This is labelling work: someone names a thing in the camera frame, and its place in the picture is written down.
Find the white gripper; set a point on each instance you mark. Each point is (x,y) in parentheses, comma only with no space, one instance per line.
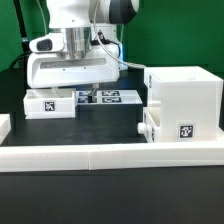
(70,57)

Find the white drawer box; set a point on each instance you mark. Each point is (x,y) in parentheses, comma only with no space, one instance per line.
(43,104)
(147,127)

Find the white front drawer box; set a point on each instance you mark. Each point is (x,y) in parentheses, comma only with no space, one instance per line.
(147,127)

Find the white drawer cabinet frame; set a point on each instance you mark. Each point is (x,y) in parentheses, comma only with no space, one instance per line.
(184,103)

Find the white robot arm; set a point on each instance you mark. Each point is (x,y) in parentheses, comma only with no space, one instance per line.
(89,13)

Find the white fiducial marker sheet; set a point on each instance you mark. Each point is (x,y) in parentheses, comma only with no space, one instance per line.
(110,97)

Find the white U-shaped border fence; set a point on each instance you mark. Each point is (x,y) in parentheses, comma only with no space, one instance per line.
(108,156)

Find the black pole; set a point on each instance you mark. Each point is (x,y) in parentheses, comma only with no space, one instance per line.
(23,33)

